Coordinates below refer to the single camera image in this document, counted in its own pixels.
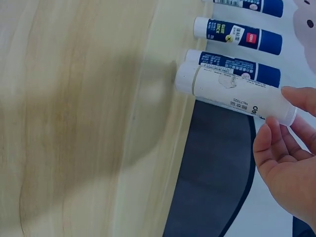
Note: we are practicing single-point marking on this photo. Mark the blue and white glue stick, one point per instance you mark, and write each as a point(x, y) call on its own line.
point(247, 6)
point(269, 42)
point(266, 71)

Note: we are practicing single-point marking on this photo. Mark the person's right fingers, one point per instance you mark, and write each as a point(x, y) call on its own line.
point(274, 140)

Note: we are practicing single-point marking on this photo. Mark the person's right thumb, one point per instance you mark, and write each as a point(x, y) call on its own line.
point(303, 98)

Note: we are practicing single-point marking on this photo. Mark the person's right hand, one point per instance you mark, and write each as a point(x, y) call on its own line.
point(291, 177)

